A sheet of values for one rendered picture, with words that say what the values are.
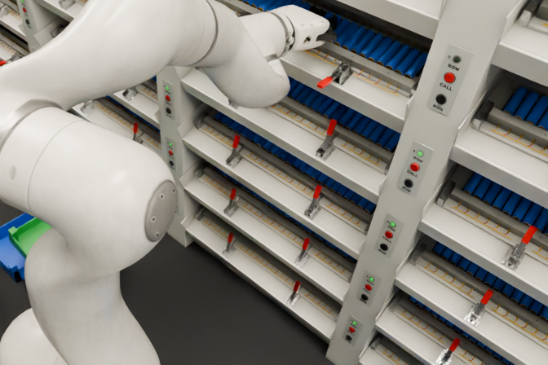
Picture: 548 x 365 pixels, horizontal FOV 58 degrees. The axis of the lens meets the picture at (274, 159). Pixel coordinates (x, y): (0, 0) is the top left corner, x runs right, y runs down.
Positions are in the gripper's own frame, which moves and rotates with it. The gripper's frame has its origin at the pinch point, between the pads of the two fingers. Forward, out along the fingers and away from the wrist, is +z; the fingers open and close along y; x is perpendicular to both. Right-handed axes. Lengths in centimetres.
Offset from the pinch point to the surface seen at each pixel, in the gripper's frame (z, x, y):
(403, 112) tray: -4.4, 8.0, -23.9
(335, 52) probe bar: -2.0, 3.9, -5.8
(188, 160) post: 5, 58, 35
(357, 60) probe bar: -1.7, 3.6, -10.7
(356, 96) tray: -5.6, 8.7, -14.5
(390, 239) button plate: -1.0, 37.9, -30.6
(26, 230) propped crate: -28, 93, 71
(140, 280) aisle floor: -10, 101, 36
